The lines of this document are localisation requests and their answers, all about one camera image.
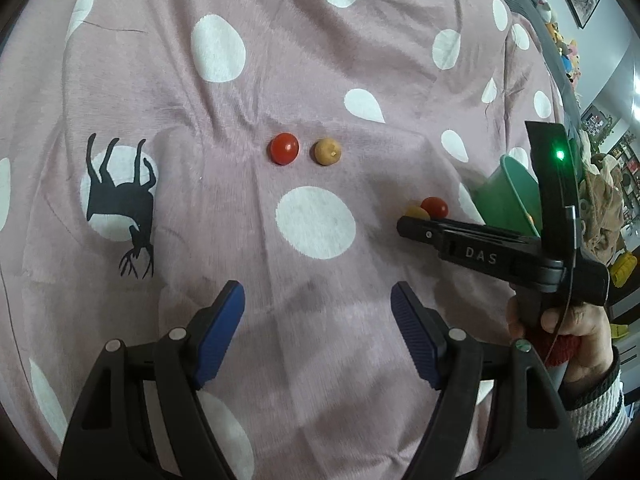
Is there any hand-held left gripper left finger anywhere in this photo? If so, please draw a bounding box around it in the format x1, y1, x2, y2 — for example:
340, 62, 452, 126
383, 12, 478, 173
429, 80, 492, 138
59, 280, 246, 480

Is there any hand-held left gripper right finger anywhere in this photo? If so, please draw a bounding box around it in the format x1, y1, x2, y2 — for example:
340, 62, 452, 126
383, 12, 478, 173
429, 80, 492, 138
390, 281, 585, 480

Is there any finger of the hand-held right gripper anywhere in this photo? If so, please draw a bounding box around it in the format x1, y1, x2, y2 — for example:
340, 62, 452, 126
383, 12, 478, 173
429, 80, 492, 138
397, 215, 545, 257

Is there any red cherry tomato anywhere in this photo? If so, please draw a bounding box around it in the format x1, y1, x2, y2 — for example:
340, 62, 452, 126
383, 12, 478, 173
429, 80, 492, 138
421, 196, 449, 219
269, 132, 301, 166

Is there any green plastic bowl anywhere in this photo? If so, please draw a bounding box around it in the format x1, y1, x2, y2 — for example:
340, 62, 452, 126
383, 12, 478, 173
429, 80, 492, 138
472, 125, 586, 239

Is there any small tan round fruit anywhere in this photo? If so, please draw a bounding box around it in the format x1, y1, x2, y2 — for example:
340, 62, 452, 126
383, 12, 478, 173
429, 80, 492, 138
312, 137, 344, 167

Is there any person's striped sleeve forearm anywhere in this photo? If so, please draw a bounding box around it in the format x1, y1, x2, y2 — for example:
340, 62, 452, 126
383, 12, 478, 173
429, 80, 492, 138
562, 350, 635, 461

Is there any person's right hand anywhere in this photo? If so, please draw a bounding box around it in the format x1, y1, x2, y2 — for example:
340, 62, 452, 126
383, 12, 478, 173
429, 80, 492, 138
506, 296, 622, 387

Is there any brown plush toy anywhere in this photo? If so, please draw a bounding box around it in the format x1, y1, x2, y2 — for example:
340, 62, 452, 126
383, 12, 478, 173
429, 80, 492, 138
581, 154, 627, 267

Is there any yellow toy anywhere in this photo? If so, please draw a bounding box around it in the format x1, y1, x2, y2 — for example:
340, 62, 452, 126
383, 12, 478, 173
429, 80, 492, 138
610, 251, 640, 289

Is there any pile of colourful plush toys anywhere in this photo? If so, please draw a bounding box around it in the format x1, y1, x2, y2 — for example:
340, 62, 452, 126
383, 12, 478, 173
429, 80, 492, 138
542, 20, 583, 83

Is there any pink polka dot deer blanket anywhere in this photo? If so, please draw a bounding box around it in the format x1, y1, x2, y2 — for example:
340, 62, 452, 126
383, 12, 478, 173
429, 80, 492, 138
0, 0, 576, 480

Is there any wall photo board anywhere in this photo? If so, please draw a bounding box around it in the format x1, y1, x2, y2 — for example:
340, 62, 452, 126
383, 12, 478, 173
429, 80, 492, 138
580, 105, 615, 147

